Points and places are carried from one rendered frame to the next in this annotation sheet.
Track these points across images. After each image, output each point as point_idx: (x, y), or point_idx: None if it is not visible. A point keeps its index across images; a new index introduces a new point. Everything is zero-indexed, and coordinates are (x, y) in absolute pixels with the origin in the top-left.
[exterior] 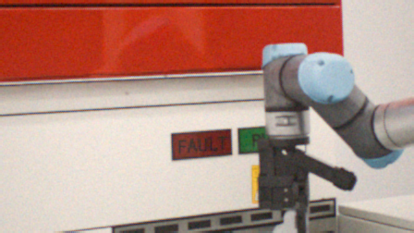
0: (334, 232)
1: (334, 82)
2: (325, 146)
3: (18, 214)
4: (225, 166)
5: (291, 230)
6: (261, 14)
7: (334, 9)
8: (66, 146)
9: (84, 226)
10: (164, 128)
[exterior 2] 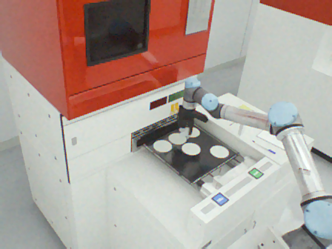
0: None
1: (213, 105)
2: None
3: (106, 138)
4: (164, 107)
5: (186, 132)
6: (183, 63)
7: (204, 55)
8: (120, 115)
9: (124, 135)
10: (148, 101)
